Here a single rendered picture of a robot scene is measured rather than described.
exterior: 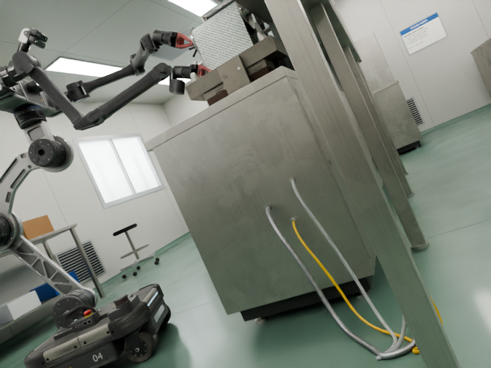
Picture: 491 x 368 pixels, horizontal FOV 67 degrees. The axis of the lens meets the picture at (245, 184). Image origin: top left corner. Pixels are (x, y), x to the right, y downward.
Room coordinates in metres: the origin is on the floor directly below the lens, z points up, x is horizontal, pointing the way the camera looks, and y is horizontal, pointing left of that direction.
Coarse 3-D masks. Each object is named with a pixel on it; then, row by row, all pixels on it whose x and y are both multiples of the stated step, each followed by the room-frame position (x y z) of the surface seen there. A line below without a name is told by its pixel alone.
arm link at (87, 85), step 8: (120, 72) 2.19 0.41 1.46; (128, 72) 2.20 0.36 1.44; (136, 72) 2.16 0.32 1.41; (80, 80) 2.15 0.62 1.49; (96, 80) 2.16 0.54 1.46; (104, 80) 2.17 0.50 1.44; (112, 80) 2.19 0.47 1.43; (88, 88) 2.16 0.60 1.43; (96, 88) 2.19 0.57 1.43; (80, 96) 2.14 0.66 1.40; (88, 96) 2.17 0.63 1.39
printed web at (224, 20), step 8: (224, 8) 1.63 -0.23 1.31; (232, 8) 1.58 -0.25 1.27; (216, 16) 1.62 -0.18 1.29; (224, 16) 1.60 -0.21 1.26; (232, 16) 1.58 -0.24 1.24; (240, 16) 1.57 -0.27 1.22; (208, 24) 1.63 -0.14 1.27; (216, 24) 1.62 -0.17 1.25; (224, 24) 1.60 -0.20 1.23; (232, 24) 1.59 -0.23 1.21; (192, 32) 1.68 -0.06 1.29; (200, 32) 1.65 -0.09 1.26; (208, 32) 1.63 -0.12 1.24; (216, 32) 1.62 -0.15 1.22; (248, 32) 1.69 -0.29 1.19; (200, 40) 1.65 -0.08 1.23; (208, 40) 1.64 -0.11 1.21; (256, 40) 1.69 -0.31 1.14
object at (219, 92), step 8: (256, 64) 1.39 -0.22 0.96; (264, 64) 1.38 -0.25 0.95; (272, 64) 1.45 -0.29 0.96; (248, 72) 1.40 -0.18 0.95; (256, 72) 1.40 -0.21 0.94; (264, 72) 1.38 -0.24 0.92; (216, 88) 1.46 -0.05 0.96; (224, 88) 1.45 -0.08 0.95; (208, 96) 1.48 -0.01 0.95; (216, 96) 1.47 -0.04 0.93; (224, 96) 1.46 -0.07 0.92; (208, 104) 1.49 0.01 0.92
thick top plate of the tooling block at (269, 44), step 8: (264, 40) 1.35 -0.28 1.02; (272, 40) 1.34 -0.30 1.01; (248, 48) 1.38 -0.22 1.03; (256, 48) 1.37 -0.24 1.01; (264, 48) 1.36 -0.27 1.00; (272, 48) 1.35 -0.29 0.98; (280, 48) 1.40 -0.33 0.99; (240, 56) 1.40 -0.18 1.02; (248, 56) 1.38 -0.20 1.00; (256, 56) 1.37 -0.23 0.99; (264, 56) 1.36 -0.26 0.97; (272, 56) 1.39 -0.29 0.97; (280, 56) 1.44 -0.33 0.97; (248, 64) 1.39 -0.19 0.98; (208, 72) 1.45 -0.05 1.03; (216, 72) 1.44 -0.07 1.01; (200, 80) 1.47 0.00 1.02; (208, 80) 1.46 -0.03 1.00; (216, 80) 1.45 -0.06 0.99; (192, 88) 1.49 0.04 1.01; (200, 88) 1.48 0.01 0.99; (208, 88) 1.46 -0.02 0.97; (192, 96) 1.50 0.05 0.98; (200, 96) 1.51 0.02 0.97
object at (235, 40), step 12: (240, 24) 1.58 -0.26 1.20; (228, 36) 1.60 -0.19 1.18; (240, 36) 1.58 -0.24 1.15; (204, 48) 1.65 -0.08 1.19; (216, 48) 1.63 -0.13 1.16; (228, 48) 1.61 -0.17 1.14; (240, 48) 1.59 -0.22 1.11; (204, 60) 1.66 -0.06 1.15; (216, 60) 1.64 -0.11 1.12; (228, 60) 1.62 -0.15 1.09
